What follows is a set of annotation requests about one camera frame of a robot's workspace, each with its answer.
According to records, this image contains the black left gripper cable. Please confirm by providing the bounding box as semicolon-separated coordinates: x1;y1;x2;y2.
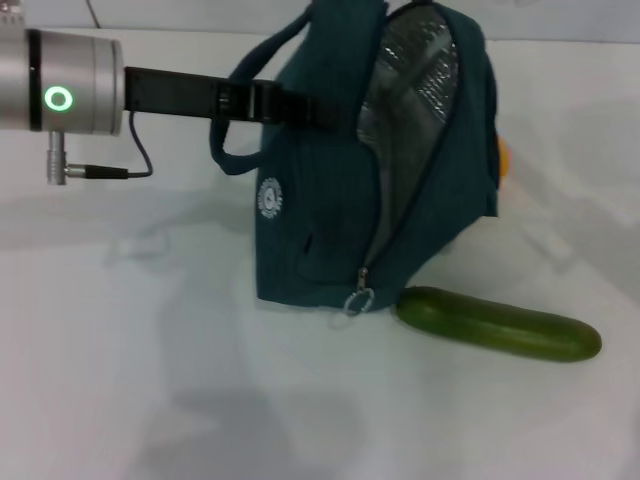
46;112;154;187

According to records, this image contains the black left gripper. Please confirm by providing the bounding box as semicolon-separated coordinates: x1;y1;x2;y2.
123;65;342;131

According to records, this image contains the green cucumber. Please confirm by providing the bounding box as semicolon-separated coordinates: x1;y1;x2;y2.
396;285;604;363

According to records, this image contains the dark blue insulated lunch bag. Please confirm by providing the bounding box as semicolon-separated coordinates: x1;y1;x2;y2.
209;0;502;324

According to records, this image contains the orange pear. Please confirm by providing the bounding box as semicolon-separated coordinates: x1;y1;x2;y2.
498;136;512;180

